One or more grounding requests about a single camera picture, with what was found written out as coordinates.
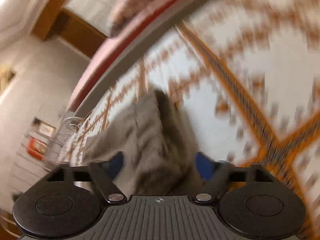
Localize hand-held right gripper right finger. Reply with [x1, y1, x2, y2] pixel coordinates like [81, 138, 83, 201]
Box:
[193, 152, 274, 204]

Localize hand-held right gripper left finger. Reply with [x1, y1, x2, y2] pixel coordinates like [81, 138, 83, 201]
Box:
[45, 151, 127, 204]

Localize grey fleece pants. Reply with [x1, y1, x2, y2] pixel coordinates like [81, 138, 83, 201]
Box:
[82, 89, 208, 196]

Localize framed picture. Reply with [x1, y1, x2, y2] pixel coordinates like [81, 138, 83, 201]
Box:
[32, 117, 57, 137]

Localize white drawer cabinet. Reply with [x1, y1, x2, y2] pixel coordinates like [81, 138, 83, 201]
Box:
[7, 130, 60, 195]

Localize bed with pink sheet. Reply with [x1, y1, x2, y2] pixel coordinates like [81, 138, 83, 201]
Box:
[66, 0, 223, 110]

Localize orange patterned white bedsheet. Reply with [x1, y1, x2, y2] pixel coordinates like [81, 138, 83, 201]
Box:
[67, 0, 320, 230]

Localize folded pink quilt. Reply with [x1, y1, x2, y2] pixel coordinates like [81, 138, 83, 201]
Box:
[107, 0, 165, 37]

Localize white wardrobe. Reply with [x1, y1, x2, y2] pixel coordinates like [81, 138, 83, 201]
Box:
[66, 0, 140, 23]

